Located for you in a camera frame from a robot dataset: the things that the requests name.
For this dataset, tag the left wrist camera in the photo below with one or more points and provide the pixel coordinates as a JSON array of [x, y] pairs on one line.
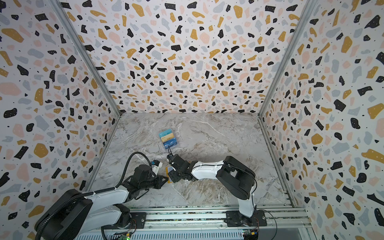
[[155, 166]]

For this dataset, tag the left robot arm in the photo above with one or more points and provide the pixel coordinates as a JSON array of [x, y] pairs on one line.
[[76, 213]]

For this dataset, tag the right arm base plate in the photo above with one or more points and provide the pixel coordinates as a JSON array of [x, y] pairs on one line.
[[236, 219]]

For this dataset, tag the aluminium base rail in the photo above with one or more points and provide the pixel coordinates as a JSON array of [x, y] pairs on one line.
[[283, 222]]

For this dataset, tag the white ventilation grille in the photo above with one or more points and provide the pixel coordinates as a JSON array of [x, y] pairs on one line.
[[179, 235]]

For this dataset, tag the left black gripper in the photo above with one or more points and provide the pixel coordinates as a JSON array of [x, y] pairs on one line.
[[160, 182]]

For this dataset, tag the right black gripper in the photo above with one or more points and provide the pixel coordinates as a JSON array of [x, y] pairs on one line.
[[174, 162]]

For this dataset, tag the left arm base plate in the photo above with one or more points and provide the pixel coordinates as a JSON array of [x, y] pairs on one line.
[[127, 222]]

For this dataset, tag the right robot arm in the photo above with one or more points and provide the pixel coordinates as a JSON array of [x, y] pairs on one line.
[[237, 178]]

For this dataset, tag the yellow card holder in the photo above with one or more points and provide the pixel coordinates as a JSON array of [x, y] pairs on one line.
[[170, 174]]

